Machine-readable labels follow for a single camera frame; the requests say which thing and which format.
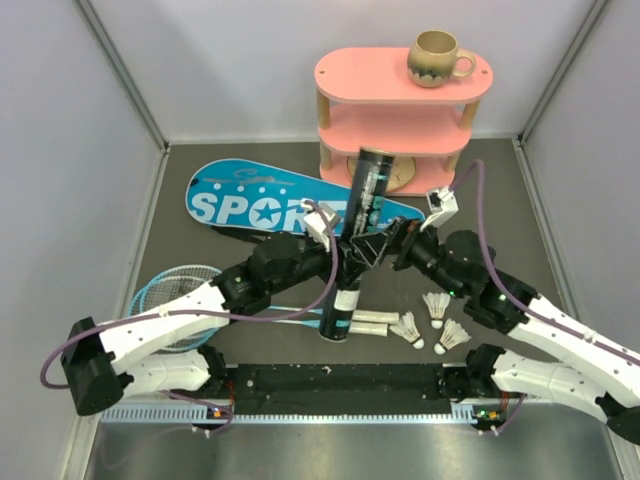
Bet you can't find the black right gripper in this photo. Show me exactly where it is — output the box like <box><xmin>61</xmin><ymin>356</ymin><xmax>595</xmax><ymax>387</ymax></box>
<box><xmin>351</xmin><ymin>213</ymin><xmax>466</xmax><ymax>300</ymax></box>

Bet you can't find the black shuttlecock tube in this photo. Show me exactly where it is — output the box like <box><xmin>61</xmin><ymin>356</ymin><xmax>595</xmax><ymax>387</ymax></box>
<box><xmin>319</xmin><ymin>148</ymin><xmax>393</xmax><ymax>342</ymax></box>

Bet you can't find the white feather shuttlecock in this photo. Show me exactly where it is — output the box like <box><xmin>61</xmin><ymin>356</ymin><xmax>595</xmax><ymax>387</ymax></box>
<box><xmin>434</xmin><ymin>319</ymin><xmax>471</xmax><ymax>355</ymax></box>
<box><xmin>422</xmin><ymin>292</ymin><xmax>451</xmax><ymax>329</ymax></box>
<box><xmin>389</xmin><ymin>311</ymin><xmax>425</xmax><ymax>349</ymax></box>

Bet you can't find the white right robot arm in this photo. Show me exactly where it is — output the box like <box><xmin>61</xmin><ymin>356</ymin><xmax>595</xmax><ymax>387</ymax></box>
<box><xmin>351</xmin><ymin>217</ymin><xmax>639</xmax><ymax>444</ymax></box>

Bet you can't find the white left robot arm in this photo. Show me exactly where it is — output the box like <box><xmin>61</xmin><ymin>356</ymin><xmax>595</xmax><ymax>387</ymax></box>
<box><xmin>59</xmin><ymin>232</ymin><xmax>362</xmax><ymax>416</ymax></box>

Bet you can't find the blue badminton racket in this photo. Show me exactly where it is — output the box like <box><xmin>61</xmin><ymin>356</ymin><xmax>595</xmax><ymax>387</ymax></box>
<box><xmin>129</xmin><ymin>272</ymin><xmax>390</xmax><ymax>346</ymax></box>
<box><xmin>129</xmin><ymin>264</ymin><xmax>400</xmax><ymax>325</ymax></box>

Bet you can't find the round painted beige coaster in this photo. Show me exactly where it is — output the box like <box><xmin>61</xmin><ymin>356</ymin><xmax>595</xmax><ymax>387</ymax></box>
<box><xmin>347</xmin><ymin>154</ymin><xmax>416</xmax><ymax>193</ymax></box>

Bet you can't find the blue sport racket bag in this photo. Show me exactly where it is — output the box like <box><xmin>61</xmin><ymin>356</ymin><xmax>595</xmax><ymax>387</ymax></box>
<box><xmin>185</xmin><ymin>158</ymin><xmax>427</xmax><ymax>246</ymax></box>

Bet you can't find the pink three-tier shelf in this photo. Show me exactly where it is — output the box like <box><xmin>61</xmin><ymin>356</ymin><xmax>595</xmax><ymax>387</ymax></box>
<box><xmin>314</xmin><ymin>47</ymin><xmax>493</xmax><ymax>196</ymax></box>

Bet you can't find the beige ceramic mug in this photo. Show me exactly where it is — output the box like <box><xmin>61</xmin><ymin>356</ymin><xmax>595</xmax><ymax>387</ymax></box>
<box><xmin>406</xmin><ymin>30</ymin><xmax>476</xmax><ymax>88</ymax></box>

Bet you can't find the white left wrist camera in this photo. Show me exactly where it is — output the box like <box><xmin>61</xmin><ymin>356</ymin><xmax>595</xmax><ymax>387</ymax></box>
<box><xmin>301</xmin><ymin>199</ymin><xmax>342</xmax><ymax>252</ymax></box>

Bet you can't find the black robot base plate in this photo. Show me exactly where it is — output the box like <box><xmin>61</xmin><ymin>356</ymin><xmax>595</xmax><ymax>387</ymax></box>
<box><xmin>230</xmin><ymin>364</ymin><xmax>473</xmax><ymax>415</ymax></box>

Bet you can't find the grey slotted cable duct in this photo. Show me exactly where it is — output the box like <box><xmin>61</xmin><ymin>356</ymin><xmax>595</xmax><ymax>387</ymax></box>
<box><xmin>99</xmin><ymin>402</ymin><xmax>506</xmax><ymax>426</ymax></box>

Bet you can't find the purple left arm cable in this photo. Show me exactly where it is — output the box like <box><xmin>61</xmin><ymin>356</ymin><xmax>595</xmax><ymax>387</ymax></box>
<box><xmin>41</xmin><ymin>199</ymin><xmax>341</xmax><ymax>390</ymax></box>

